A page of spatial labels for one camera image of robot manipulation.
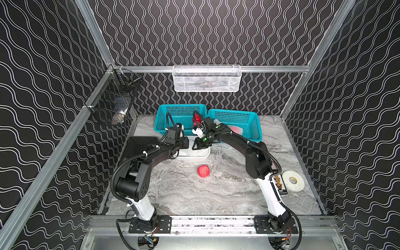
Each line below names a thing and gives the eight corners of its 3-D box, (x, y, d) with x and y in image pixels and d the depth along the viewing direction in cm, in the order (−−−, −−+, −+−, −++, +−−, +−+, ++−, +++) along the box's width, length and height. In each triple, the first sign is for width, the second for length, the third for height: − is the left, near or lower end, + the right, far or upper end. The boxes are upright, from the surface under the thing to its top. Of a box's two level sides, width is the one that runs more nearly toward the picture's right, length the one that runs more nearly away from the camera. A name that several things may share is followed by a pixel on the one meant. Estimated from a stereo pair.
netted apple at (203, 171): (200, 179, 91) (200, 175, 86) (197, 171, 94) (197, 166, 89) (210, 175, 93) (210, 171, 88) (206, 168, 96) (206, 163, 91)
